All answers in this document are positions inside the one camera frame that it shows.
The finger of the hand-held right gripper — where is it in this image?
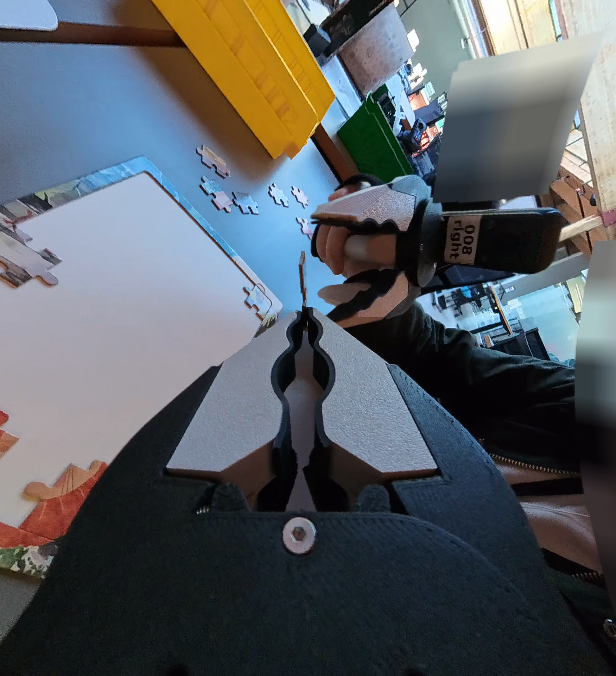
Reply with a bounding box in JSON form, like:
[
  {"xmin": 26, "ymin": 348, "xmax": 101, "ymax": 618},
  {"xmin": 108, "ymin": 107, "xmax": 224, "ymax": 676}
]
[
  {"xmin": 310, "ymin": 181, "xmax": 419, "ymax": 234},
  {"xmin": 317, "ymin": 270, "xmax": 420, "ymax": 329}
]

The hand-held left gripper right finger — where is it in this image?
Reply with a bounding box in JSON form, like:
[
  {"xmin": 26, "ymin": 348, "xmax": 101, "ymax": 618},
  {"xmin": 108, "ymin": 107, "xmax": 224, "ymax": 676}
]
[{"xmin": 307, "ymin": 308, "xmax": 439, "ymax": 510}]

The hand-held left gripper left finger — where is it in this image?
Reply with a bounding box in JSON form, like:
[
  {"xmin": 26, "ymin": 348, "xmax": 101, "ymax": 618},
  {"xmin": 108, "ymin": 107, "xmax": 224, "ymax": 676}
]
[{"xmin": 166, "ymin": 311, "xmax": 306, "ymax": 510}]

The purple pink puzzle piece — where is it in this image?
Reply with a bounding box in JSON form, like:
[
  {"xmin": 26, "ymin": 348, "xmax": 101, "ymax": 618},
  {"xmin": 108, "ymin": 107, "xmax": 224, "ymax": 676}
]
[{"xmin": 298, "ymin": 252, "xmax": 309, "ymax": 331}]

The puzzle frame board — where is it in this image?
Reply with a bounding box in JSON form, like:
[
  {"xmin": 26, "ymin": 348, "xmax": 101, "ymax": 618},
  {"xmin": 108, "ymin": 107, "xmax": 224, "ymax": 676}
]
[{"xmin": 0, "ymin": 156, "xmax": 284, "ymax": 580}]

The red dark puzzle piece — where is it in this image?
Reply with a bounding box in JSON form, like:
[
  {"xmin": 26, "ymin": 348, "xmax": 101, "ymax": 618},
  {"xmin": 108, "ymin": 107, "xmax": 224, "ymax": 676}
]
[{"xmin": 198, "ymin": 176, "xmax": 233, "ymax": 213}]

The pale grey puzzle piece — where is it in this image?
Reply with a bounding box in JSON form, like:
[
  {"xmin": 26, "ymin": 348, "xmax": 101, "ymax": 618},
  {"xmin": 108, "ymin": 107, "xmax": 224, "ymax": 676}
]
[{"xmin": 196, "ymin": 145, "xmax": 231, "ymax": 179}]

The red fan puzzle piece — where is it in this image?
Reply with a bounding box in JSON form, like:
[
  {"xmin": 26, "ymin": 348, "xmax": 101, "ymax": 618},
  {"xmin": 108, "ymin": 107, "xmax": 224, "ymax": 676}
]
[{"xmin": 20, "ymin": 459, "xmax": 109, "ymax": 542}]

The person's right forearm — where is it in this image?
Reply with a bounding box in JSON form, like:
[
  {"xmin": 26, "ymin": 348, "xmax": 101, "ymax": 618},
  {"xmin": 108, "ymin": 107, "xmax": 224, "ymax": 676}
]
[{"xmin": 344, "ymin": 303, "xmax": 578, "ymax": 457}]

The grey desk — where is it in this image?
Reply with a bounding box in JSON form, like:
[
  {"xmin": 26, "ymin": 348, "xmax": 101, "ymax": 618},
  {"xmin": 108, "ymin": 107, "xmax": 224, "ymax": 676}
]
[
  {"xmin": 0, "ymin": 39, "xmax": 353, "ymax": 676},
  {"xmin": 310, "ymin": 32, "xmax": 419, "ymax": 183},
  {"xmin": 0, "ymin": 0, "xmax": 184, "ymax": 48}
]

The person's right hand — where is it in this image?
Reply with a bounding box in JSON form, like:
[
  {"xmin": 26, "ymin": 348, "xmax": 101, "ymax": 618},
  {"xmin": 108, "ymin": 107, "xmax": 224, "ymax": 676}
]
[{"xmin": 314, "ymin": 221, "xmax": 398, "ymax": 276}]

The green plastic bin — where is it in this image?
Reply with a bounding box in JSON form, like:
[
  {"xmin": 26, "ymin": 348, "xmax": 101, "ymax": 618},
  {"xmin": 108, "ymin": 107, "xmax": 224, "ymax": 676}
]
[{"xmin": 337, "ymin": 92, "xmax": 415, "ymax": 181}]

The grey green puzzle piece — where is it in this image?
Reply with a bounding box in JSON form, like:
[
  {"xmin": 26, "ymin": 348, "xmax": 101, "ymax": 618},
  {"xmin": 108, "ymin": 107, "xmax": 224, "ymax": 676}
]
[{"xmin": 243, "ymin": 283, "xmax": 273, "ymax": 321}]

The white patterned box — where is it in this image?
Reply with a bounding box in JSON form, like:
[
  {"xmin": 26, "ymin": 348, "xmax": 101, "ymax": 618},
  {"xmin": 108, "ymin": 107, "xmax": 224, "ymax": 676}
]
[{"xmin": 338, "ymin": 4, "xmax": 415, "ymax": 97}]

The small black cube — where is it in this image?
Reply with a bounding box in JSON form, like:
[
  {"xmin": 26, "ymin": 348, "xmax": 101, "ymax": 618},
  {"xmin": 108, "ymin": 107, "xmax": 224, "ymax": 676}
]
[{"xmin": 304, "ymin": 24, "xmax": 331, "ymax": 55}]

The yellow plastic bin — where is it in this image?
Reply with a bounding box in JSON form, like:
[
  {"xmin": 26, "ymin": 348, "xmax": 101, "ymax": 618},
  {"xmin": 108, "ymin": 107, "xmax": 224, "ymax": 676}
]
[{"xmin": 151, "ymin": 0, "xmax": 336, "ymax": 160}]

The tall black box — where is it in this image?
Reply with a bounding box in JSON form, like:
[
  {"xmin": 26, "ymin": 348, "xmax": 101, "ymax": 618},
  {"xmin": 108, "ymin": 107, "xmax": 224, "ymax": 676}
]
[{"xmin": 320, "ymin": 0, "xmax": 395, "ymax": 33}]

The grey brown puzzle piece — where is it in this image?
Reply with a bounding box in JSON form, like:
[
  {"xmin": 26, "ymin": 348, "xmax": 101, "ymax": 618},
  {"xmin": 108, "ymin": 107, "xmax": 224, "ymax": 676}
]
[{"xmin": 0, "ymin": 227, "xmax": 62, "ymax": 289}]

